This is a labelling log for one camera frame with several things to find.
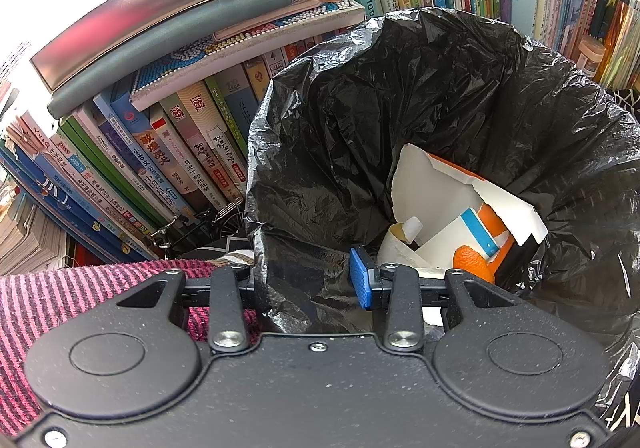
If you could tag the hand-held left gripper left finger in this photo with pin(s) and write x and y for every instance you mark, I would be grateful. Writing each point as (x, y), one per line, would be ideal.
(227, 298)

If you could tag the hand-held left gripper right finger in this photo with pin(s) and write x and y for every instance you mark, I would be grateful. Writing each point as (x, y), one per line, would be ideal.
(362, 278)

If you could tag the orange and white cardboard box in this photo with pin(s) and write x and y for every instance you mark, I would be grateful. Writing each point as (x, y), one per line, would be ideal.
(435, 198)

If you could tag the orange peel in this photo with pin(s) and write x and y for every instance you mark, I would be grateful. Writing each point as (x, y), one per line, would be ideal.
(472, 263)

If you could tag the black trash bag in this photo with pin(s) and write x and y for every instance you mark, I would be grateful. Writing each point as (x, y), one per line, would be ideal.
(375, 103)

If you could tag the row of leaning books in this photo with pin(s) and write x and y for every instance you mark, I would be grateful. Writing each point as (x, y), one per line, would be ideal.
(135, 163)

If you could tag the row of thin picture books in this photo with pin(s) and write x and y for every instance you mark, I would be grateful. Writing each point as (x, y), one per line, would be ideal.
(622, 43)

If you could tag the miniature black bicycle model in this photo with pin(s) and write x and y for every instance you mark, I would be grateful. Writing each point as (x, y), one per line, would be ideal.
(215, 223)

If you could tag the pink striped cloth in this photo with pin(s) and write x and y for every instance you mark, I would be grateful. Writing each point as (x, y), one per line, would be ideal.
(65, 293)

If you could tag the stack of magazines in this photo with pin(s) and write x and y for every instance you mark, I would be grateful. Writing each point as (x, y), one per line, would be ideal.
(25, 238)

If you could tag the silver flat box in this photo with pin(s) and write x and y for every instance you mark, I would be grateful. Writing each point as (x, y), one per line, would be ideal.
(120, 15)

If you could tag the black and white patterned cloth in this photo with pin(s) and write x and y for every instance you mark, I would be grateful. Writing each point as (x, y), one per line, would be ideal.
(625, 108)

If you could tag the small white jar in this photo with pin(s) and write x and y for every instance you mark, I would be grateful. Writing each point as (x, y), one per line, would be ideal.
(593, 58)

